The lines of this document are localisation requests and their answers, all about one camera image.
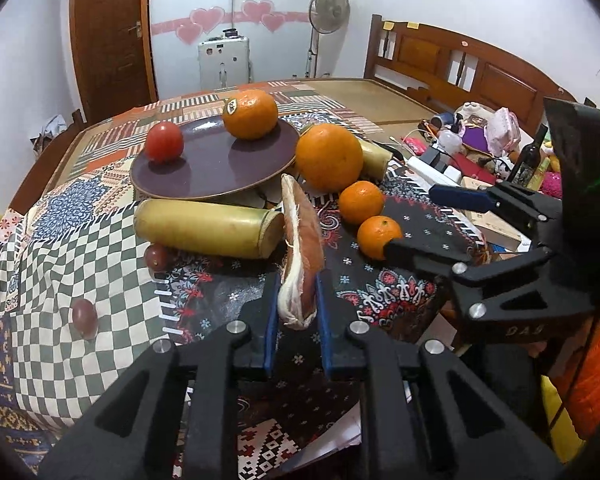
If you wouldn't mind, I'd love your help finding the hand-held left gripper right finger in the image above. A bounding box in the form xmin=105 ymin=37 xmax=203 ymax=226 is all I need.
xmin=315 ymin=270 xmax=566 ymax=480

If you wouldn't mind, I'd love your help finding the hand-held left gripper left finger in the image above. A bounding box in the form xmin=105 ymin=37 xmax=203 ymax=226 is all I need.
xmin=37 ymin=272 xmax=281 ymax=480

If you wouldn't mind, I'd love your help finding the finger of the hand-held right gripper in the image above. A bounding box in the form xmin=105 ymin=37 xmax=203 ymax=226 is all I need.
xmin=428 ymin=182 xmax=563 ymax=233
xmin=384 ymin=237 xmax=593 ymax=323

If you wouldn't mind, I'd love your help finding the small mandarin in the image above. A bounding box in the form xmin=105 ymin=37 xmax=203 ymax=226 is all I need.
xmin=357 ymin=215 xmax=404 ymax=261
xmin=338 ymin=180 xmax=386 ymax=225

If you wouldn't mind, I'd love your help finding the brown bread roll toy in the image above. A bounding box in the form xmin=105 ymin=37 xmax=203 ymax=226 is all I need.
xmin=277 ymin=174 xmax=326 ymax=331

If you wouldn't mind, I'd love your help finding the long yellow bamboo tube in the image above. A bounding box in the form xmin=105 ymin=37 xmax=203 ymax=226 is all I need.
xmin=133 ymin=199 xmax=286 ymax=260

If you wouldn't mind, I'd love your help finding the large plain orange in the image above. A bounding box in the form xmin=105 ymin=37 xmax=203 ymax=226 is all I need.
xmin=295 ymin=123 xmax=365 ymax=192

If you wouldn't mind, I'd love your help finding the dark purple round plate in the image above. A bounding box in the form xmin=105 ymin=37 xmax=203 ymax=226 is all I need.
xmin=130 ymin=114 xmax=301 ymax=202

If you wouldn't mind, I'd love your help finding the long white box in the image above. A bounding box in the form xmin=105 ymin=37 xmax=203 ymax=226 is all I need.
xmin=405 ymin=156 xmax=462 ymax=187

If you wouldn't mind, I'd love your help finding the cardboard box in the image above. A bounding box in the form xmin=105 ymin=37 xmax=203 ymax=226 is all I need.
xmin=465 ymin=207 xmax=531 ymax=253

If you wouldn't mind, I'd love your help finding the white plastic bottle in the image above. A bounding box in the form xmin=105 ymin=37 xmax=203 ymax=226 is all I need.
xmin=437 ymin=122 xmax=465 ymax=156

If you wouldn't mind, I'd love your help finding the dark wine bottle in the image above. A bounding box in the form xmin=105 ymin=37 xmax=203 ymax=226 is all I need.
xmin=507 ymin=124 xmax=550 ymax=191

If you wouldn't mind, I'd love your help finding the pink cloth bag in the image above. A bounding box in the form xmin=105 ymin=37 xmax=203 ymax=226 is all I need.
xmin=485 ymin=107 xmax=522 ymax=153

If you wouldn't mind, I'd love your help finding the woven bed mat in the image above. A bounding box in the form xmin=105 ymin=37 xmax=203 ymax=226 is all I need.
xmin=315 ymin=77 xmax=451 ymax=126

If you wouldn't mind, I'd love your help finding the wooden bed headboard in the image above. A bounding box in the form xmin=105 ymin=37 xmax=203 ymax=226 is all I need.
xmin=365 ymin=14 xmax=578 ymax=136

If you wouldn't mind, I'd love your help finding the small purple grape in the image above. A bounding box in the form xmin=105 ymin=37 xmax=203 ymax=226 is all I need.
xmin=71 ymin=298 xmax=99 ymax=338
xmin=144 ymin=244 xmax=172 ymax=272

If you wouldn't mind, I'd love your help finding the striped patchwork bed blanket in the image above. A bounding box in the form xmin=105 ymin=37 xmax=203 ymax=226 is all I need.
xmin=45 ymin=79 xmax=386 ymax=186

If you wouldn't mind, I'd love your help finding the patchwork tablecloth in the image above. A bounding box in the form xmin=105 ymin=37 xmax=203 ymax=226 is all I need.
xmin=0 ymin=160 xmax=488 ymax=480

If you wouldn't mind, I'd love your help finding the large orange with sticker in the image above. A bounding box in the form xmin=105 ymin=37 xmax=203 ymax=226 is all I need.
xmin=222 ymin=89 xmax=279 ymax=141

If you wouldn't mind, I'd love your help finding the red tomato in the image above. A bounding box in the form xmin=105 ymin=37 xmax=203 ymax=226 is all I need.
xmin=145 ymin=121 xmax=185 ymax=163

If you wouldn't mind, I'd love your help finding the standing electric fan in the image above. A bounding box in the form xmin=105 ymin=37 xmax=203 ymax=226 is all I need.
xmin=305 ymin=0 xmax=351 ymax=79

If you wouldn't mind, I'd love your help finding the wooden bed footboard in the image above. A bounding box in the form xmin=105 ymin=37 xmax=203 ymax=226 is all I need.
xmin=7 ymin=109 xmax=88 ymax=216

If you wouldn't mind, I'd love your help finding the grey cloth bag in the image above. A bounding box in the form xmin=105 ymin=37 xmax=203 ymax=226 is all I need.
xmin=32 ymin=115 xmax=68 ymax=153

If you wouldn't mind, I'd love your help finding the group of pink heart stickers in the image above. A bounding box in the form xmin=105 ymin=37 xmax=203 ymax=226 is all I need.
xmin=150 ymin=0 xmax=311 ymax=46

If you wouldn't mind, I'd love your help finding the brown wooden door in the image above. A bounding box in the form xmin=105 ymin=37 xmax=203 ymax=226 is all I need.
xmin=69 ymin=0 xmax=158 ymax=123

